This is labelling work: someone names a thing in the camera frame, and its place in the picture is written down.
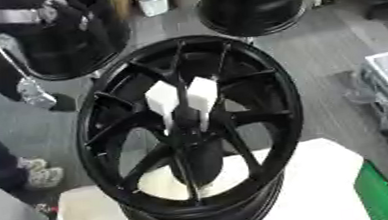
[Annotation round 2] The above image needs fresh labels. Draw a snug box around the black spoked wheel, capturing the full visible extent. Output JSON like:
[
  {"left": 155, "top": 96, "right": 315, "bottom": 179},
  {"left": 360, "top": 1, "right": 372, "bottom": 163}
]
[{"left": 67, "top": 26, "right": 315, "bottom": 220}]

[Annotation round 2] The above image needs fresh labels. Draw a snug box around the white foam block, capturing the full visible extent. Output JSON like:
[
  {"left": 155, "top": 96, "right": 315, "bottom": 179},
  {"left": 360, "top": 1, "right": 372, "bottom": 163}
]
[{"left": 45, "top": 133, "right": 374, "bottom": 220}]

